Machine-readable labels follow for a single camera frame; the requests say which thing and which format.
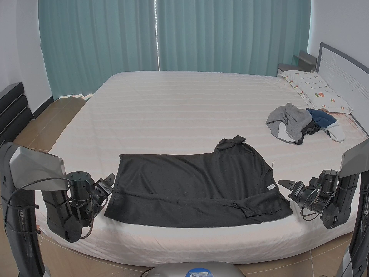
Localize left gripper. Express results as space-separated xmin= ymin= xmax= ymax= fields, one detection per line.
xmin=88 ymin=172 xmax=116 ymax=213

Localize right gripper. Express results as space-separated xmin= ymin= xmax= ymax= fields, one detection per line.
xmin=278 ymin=179 xmax=313 ymax=206

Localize black T-shirt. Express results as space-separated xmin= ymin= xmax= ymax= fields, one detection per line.
xmin=104 ymin=135 xmax=293 ymax=228

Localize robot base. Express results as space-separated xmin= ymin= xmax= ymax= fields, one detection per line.
xmin=143 ymin=263 xmax=244 ymax=277

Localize pile of clothes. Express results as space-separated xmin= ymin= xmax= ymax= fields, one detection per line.
xmin=266 ymin=103 xmax=345 ymax=145

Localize bed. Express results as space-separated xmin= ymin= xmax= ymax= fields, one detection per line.
xmin=35 ymin=42 xmax=369 ymax=266

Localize white printed pillow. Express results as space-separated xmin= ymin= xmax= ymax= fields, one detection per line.
xmin=278 ymin=70 xmax=353 ymax=115

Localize black chest of drawers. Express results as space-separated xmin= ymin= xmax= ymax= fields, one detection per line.
xmin=0 ymin=82 xmax=33 ymax=139

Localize grey bedside table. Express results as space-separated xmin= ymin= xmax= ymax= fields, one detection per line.
xmin=278 ymin=50 xmax=317 ymax=74

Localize blue-green curtain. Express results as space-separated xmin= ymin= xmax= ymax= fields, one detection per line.
xmin=39 ymin=0 xmax=160 ymax=100
xmin=156 ymin=0 xmax=312 ymax=76

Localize black cable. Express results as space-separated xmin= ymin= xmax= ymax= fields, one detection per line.
xmin=9 ymin=178 xmax=71 ymax=191
xmin=300 ymin=205 xmax=322 ymax=221

